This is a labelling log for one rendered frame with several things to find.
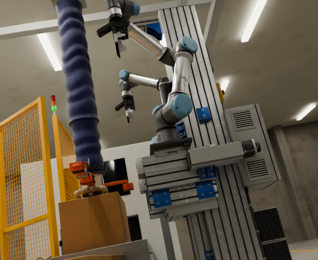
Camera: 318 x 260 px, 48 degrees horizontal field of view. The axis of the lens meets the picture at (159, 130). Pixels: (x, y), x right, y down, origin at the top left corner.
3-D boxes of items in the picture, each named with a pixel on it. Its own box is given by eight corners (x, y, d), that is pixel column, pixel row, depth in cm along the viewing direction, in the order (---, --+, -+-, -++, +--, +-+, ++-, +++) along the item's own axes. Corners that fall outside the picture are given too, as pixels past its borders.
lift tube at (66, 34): (72, 130, 298) (58, 8, 338) (101, 125, 299) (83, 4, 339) (65, 120, 275) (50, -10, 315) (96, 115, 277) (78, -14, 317)
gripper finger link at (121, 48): (128, 57, 191) (125, 39, 188) (117, 58, 191) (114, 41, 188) (128, 56, 194) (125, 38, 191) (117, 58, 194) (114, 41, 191)
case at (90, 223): (82, 263, 279) (76, 212, 292) (132, 253, 282) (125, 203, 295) (64, 265, 223) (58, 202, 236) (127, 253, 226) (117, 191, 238)
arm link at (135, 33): (177, 64, 229) (113, 17, 215) (187, 55, 220) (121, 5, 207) (172, 77, 222) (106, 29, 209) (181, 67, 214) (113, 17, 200)
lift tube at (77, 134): (79, 181, 282) (66, 67, 316) (107, 176, 284) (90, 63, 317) (74, 175, 262) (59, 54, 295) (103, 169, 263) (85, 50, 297)
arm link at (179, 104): (177, 128, 194) (186, 52, 221) (193, 117, 182) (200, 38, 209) (159, 120, 189) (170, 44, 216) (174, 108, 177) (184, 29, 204)
